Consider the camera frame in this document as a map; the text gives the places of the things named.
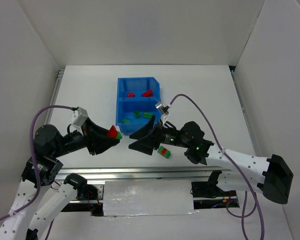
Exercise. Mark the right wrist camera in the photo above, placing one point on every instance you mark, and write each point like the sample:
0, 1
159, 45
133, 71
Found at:
164, 111

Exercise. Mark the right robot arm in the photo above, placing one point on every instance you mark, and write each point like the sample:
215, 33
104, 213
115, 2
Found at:
269, 176

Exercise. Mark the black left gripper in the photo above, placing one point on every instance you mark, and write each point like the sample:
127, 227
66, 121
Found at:
89, 138

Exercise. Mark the blue bin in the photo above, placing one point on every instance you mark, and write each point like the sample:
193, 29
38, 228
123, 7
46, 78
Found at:
138, 86
125, 108

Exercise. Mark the green red green brick stack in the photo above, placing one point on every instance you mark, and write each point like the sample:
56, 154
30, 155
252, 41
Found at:
164, 152

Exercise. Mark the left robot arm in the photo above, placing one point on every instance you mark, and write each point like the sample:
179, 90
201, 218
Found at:
25, 220

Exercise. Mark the green curved brick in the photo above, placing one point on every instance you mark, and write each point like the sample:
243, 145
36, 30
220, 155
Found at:
119, 135
125, 120

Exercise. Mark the blue far bin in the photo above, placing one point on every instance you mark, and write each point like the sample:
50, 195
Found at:
138, 86

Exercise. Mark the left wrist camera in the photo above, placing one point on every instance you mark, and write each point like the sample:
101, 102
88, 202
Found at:
78, 118

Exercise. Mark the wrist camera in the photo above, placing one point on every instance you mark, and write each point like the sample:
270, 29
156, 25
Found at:
78, 118
164, 111

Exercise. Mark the blue near bin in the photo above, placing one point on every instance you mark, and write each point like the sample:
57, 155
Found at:
125, 108

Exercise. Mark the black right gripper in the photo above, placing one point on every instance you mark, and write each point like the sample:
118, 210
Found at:
157, 135

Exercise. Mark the green sloped 2x2 brick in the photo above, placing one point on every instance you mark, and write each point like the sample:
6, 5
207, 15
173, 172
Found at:
137, 114

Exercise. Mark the green 2x4 plate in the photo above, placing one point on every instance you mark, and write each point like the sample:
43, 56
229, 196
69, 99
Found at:
147, 115

